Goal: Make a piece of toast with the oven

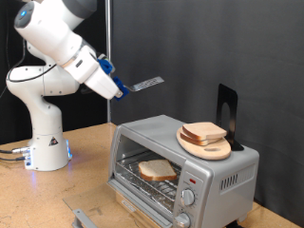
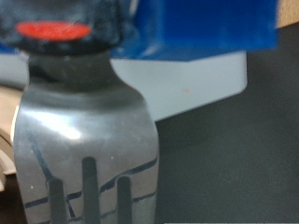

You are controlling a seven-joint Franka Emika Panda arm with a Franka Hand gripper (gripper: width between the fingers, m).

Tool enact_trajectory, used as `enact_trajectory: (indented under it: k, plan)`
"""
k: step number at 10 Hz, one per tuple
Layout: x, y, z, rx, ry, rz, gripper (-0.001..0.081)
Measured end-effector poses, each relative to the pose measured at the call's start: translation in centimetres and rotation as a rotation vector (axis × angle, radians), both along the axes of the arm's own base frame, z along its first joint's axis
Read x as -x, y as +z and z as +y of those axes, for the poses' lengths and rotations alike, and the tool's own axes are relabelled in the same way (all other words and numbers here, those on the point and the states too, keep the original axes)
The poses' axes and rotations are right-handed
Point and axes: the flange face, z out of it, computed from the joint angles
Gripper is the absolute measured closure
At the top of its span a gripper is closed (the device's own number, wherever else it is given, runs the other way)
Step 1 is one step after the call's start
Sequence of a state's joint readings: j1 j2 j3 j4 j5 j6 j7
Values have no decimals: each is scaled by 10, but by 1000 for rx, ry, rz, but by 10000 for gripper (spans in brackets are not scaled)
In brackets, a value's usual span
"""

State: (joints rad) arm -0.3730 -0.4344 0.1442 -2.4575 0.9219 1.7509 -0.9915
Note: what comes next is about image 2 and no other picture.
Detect black spatula with blue block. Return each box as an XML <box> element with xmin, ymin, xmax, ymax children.
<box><xmin>0</xmin><ymin>0</ymin><xmax>278</xmax><ymax>224</ymax></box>

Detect round wooden plate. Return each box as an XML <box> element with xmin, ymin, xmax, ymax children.
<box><xmin>0</xmin><ymin>85</ymin><xmax>26</xmax><ymax>194</ymax></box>

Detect silver toaster oven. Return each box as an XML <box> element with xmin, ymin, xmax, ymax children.
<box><xmin>0</xmin><ymin>50</ymin><xmax>249</xmax><ymax>123</ymax></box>

